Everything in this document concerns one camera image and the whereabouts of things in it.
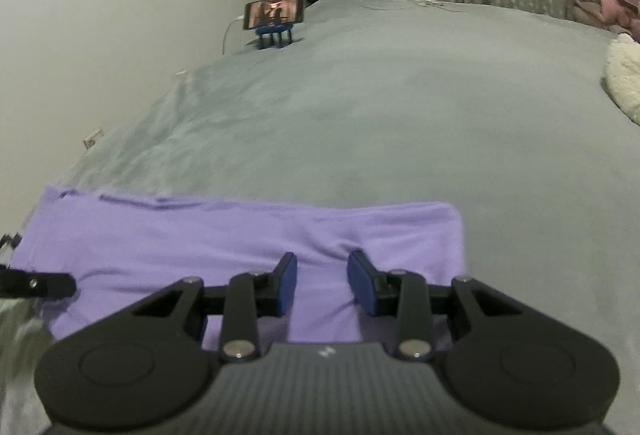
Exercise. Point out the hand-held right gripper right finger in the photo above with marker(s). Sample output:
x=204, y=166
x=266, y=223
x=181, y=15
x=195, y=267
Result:
x=359, y=285

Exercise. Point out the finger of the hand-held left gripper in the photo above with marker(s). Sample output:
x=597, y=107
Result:
x=45, y=286

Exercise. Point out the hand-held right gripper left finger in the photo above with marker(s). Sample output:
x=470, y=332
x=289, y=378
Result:
x=289, y=285

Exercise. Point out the purple pants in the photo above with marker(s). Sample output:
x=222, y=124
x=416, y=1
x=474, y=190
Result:
x=200, y=240

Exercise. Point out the blue phone stand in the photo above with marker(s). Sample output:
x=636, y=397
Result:
x=275, y=37

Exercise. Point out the smartphone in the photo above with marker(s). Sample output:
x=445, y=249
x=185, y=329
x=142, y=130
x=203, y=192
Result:
x=275, y=11

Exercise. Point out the white fleece plush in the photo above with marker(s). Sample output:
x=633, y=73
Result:
x=625, y=80

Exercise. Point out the pink blanket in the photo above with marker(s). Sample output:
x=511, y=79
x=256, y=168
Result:
x=605, y=0

